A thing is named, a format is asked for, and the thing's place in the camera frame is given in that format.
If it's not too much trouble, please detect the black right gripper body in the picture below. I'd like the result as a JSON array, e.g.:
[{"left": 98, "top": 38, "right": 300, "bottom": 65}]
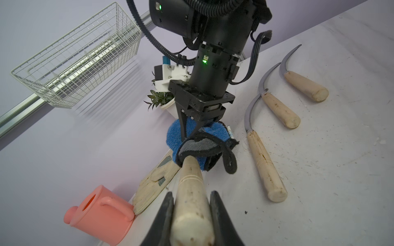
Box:
[{"left": 168, "top": 80, "right": 235, "bottom": 122}]

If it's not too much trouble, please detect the blue microfibre rag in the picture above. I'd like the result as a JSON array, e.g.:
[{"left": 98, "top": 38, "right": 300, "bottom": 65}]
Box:
[{"left": 166, "top": 118, "right": 239, "bottom": 174}]

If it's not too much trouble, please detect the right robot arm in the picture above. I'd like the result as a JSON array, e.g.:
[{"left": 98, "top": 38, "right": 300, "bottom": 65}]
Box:
[{"left": 149, "top": 1, "right": 272, "bottom": 139}]

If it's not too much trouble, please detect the black corrugated right cable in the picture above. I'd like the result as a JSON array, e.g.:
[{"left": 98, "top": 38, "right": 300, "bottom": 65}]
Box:
[{"left": 125, "top": 0, "right": 198, "bottom": 67}]

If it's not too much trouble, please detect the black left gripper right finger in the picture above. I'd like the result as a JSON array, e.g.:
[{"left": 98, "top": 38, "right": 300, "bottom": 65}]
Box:
[{"left": 210, "top": 191, "right": 244, "bottom": 246}]

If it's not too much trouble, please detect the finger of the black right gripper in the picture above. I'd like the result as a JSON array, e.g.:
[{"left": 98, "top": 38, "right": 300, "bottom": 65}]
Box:
[{"left": 176, "top": 102, "right": 203, "bottom": 141}]

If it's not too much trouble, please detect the pink watering can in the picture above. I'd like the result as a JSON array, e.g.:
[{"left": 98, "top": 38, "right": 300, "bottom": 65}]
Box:
[{"left": 64, "top": 185, "right": 135, "bottom": 246}]

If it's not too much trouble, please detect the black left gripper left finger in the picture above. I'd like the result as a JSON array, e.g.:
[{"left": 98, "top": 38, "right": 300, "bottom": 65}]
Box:
[{"left": 140, "top": 192, "right": 174, "bottom": 246}]

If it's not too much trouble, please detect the white wire wall basket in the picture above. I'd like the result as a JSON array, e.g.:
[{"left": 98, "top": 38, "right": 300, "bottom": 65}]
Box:
[{"left": 11, "top": 2, "right": 142, "bottom": 109}]

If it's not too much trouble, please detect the potted green plant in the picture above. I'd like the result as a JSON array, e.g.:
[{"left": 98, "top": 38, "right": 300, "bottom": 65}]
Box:
[{"left": 144, "top": 72, "right": 178, "bottom": 119}]

